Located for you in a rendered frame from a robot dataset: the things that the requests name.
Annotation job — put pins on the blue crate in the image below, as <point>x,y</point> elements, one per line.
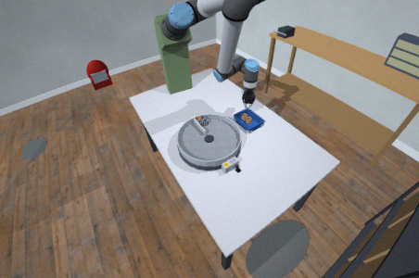
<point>256,120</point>

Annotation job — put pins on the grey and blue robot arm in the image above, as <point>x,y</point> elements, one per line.
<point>235,12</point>

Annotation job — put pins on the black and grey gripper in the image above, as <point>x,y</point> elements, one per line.
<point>248,98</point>

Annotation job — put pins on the grey round turntable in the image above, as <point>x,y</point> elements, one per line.
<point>211,147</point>

